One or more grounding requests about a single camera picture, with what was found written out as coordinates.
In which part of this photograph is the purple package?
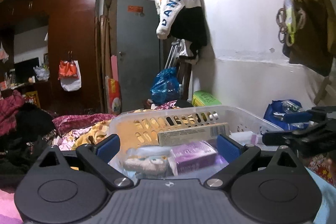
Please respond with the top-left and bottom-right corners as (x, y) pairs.
(168, 141), (228, 176)

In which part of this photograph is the white red medicine box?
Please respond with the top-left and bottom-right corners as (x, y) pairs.
(158, 123), (230, 146)

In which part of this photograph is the blue shopping bag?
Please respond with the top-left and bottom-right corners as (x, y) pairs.
(263, 100), (309, 131)

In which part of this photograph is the yellow patterned blanket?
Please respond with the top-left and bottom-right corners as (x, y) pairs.
(71, 119), (112, 150)

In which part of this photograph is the dark red plaid blanket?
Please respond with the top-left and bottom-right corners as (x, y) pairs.
(52, 113), (116, 136)

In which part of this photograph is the plush toy in bag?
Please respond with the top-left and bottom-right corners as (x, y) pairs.
(120, 145), (173, 180)

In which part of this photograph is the translucent plastic laundry basket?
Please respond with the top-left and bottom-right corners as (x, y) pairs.
(109, 105), (280, 180)

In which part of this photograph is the green yellow storage box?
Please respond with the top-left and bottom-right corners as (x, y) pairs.
(192, 90), (222, 107)

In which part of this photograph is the orange white hanging bag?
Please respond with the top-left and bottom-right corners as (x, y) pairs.
(58, 60), (81, 92)

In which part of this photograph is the brown hanging tote bag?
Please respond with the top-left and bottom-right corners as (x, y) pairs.
(277, 0), (335, 77)

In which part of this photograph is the blue plastic bag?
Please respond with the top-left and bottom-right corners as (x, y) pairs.
(150, 67), (180, 105)

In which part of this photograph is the grey metal door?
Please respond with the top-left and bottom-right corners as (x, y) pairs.
(116, 0), (160, 112)

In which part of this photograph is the dark red wooden wardrobe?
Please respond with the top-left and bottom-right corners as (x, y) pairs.
(1, 0), (102, 115)

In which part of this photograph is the white black hanging jacket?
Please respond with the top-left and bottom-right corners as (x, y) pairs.
(156, 0), (207, 65)

